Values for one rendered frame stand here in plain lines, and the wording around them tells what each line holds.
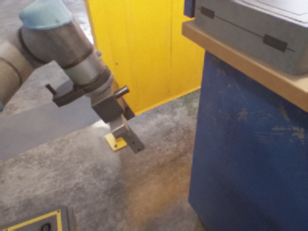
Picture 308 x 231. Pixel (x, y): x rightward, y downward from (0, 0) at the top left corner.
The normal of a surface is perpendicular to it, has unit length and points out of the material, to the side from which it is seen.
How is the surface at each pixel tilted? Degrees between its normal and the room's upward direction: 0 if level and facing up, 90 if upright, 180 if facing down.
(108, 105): 83
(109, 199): 0
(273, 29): 90
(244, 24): 90
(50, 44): 90
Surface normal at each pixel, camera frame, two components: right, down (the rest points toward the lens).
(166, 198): -0.04, -0.75
